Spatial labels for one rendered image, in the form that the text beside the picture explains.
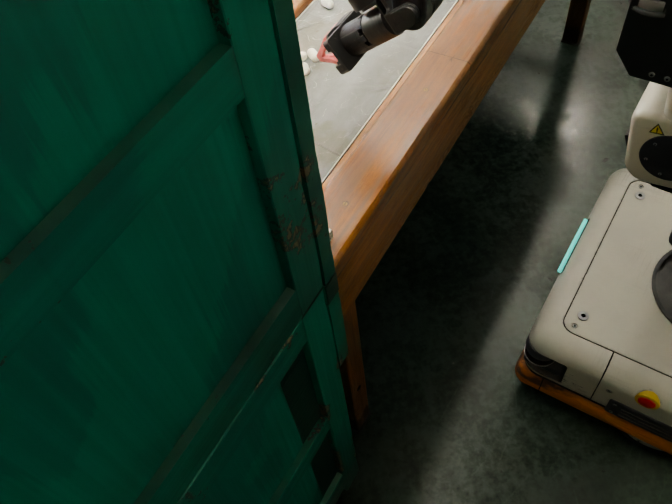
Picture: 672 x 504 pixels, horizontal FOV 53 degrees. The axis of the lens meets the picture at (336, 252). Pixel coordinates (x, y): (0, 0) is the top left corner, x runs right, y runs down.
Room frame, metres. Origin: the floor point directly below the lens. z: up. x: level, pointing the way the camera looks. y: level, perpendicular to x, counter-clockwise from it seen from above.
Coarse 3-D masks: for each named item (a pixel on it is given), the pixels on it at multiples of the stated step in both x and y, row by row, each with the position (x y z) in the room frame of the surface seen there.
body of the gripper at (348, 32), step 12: (348, 24) 0.96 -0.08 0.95; (360, 24) 0.93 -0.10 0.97; (336, 36) 0.95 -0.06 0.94; (348, 36) 0.94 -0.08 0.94; (360, 36) 0.92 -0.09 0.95; (336, 48) 0.93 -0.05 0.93; (348, 48) 0.93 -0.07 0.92; (360, 48) 0.92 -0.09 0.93; (372, 48) 0.92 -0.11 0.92; (348, 60) 0.92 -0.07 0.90
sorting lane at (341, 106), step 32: (320, 0) 1.35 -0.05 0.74; (448, 0) 1.28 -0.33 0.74; (320, 32) 1.24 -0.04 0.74; (416, 32) 1.19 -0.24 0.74; (320, 64) 1.13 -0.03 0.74; (384, 64) 1.10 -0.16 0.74; (320, 96) 1.03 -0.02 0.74; (352, 96) 1.02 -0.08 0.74; (384, 96) 1.00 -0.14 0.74; (320, 128) 0.94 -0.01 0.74; (352, 128) 0.93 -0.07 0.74; (320, 160) 0.86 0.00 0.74
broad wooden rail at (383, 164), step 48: (480, 0) 1.23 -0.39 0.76; (528, 0) 1.31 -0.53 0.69; (432, 48) 1.10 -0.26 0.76; (480, 48) 1.08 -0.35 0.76; (432, 96) 0.96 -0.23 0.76; (480, 96) 1.10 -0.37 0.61; (384, 144) 0.85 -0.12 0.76; (432, 144) 0.90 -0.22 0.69; (336, 192) 0.76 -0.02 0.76; (384, 192) 0.74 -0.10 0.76; (336, 240) 0.65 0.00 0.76; (384, 240) 0.74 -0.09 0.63
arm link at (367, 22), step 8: (376, 0) 0.91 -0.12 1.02; (368, 8) 0.92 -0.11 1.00; (376, 8) 0.92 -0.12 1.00; (384, 8) 0.91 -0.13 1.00; (368, 16) 0.92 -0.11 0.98; (376, 16) 0.91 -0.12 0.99; (368, 24) 0.91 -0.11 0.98; (376, 24) 0.90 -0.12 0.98; (384, 24) 0.89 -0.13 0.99; (368, 32) 0.91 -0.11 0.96; (376, 32) 0.90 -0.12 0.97; (384, 32) 0.89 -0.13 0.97; (392, 32) 0.89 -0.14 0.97; (368, 40) 0.91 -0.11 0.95; (376, 40) 0.90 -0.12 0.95; (384, 40) 0.90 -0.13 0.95
